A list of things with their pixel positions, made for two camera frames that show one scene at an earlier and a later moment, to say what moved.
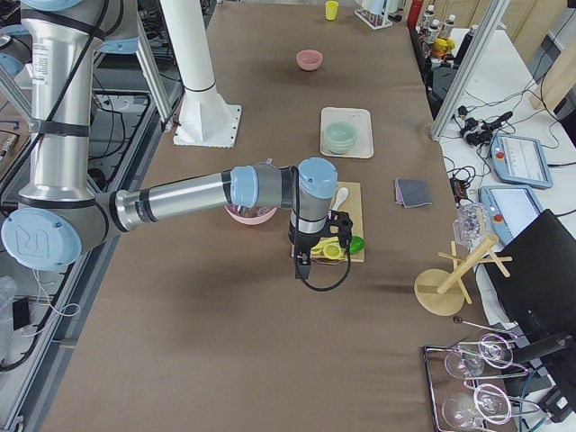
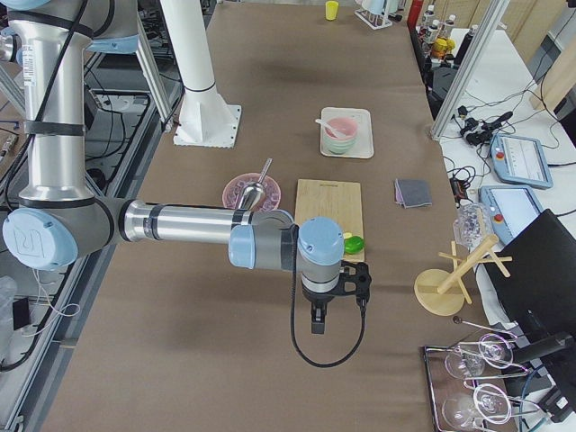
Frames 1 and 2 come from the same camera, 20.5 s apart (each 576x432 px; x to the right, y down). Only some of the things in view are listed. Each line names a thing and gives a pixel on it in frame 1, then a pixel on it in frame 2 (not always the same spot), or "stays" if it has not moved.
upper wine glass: [492, 350] stays
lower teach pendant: [511, 208] stays
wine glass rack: [458, 378] stays
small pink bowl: [309, 59] -> [343, 128]
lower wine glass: [488, 403] stays
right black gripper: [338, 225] -> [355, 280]
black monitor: [532, 276] stays
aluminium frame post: [496, 13] stays
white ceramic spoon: [341, 195] -> [328, 129]
